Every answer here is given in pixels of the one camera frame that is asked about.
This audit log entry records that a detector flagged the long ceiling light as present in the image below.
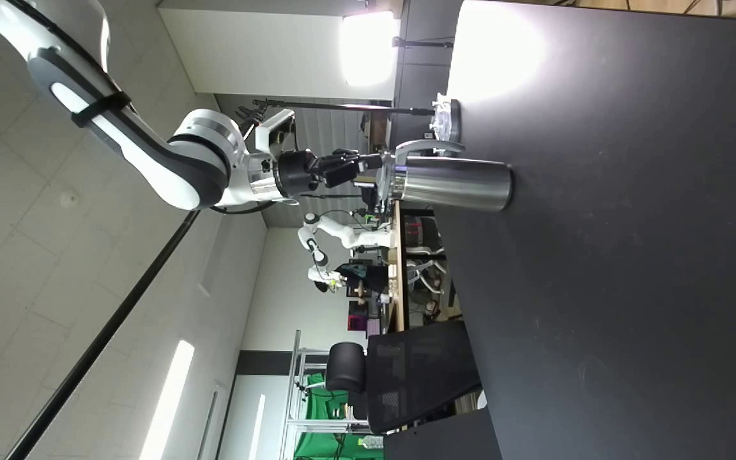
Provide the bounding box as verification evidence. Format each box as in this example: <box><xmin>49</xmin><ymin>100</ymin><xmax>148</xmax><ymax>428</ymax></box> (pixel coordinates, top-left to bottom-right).
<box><xmin>136</xmin><ymin>336</ymin><xmax>196</xmax><ymax>460</ymax></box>

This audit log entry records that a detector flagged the wooden background table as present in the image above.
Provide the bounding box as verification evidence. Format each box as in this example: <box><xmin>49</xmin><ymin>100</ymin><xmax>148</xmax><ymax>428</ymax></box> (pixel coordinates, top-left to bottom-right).
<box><xmin>386</xmin><ymin>197</ymin><xmax>408</xmax><ymax>335</ymax></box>

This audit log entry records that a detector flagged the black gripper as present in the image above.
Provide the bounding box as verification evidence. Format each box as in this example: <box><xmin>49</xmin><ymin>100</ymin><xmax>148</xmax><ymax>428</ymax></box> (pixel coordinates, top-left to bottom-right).
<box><xmin>272</xmin><ymin>148</ymin><xmax>387</xmax><ymax>211</ymax></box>

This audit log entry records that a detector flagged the dark pillar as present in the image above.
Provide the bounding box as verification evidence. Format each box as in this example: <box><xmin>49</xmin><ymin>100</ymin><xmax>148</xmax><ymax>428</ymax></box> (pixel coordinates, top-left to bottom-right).
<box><xmin>387</xmin><ymin>0</ymin><xmax>464</xmax><ymax>148</ymax></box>

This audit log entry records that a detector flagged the metal shelf rack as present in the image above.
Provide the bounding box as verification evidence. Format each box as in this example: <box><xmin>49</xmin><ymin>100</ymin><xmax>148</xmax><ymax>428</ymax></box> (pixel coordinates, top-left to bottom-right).
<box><xmin>284</xmin><ymin>328</ymin><xmax>373</xmax><ymax>460</ymax></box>

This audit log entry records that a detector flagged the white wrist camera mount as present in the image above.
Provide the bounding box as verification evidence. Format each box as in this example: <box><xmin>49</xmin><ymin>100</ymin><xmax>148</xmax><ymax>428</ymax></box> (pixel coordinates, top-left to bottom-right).
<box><xmin>251</xmin><ymin>105</ymin><xmax>298</xmax><ymax>157</ymax></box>

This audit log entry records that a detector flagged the black office chair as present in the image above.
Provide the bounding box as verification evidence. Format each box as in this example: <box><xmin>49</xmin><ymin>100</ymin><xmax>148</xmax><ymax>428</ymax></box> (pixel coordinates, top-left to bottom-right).
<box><xmin>323</xmin><ymin>321</ymin><xmax>482</xmax><ymax>436</ymax></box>

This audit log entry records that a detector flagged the black ceiling rail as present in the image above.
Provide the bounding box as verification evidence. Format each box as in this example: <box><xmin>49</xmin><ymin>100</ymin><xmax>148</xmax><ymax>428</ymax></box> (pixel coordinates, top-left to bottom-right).
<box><xmin>8</xmin><ymin>206</ymin><xmax>203</xmax><ymax>460</ymax></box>

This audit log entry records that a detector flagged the clear glass object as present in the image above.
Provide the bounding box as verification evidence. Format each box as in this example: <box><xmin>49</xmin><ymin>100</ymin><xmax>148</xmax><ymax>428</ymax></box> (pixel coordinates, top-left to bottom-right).
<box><xmin>428</xmin><ymin>95</ymin><xmax>464</xmax><ymax>142</ymax></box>

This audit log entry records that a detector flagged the stainless steel flask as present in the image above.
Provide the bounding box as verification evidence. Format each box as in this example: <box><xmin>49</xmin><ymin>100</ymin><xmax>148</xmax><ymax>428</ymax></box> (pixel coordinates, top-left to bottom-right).
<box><xmin>390</xmin><ymin>138</ymin><xmax>515</xmax><ymax>213</ymax></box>

